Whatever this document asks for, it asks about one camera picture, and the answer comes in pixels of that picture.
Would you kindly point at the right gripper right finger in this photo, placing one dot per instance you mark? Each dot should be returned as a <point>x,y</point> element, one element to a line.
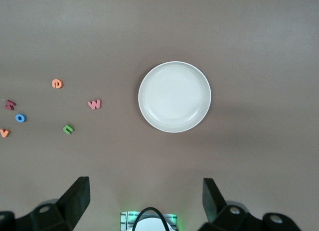
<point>214,203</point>

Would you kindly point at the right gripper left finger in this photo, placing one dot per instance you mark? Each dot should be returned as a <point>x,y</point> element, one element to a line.
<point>72,203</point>

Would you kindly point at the green foam letter n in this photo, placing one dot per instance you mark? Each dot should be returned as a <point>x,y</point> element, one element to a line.
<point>68,129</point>

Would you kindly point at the pink foam letter w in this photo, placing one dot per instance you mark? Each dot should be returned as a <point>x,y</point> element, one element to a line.
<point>94,104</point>

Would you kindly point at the orange foam letter e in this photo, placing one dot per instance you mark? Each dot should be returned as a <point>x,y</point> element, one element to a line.
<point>57,83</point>

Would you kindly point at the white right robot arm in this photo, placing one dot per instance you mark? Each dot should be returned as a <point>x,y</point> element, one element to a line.
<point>152,224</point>

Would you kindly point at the orange foam letter v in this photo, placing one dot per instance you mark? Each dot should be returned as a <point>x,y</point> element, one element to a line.
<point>4,133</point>

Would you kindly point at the blue foam letter o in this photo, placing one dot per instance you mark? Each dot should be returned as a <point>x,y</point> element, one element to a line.
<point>17,118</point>

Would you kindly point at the beige round plate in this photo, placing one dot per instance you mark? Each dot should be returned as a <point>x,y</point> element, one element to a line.
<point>174,96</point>

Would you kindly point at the dark red foam letter h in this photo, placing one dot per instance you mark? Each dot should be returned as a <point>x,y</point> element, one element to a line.
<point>10,105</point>

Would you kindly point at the brown table cover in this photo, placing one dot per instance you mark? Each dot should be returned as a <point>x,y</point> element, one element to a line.
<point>249,41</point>

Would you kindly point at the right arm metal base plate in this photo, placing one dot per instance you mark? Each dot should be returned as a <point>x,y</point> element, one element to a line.
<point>124,221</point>

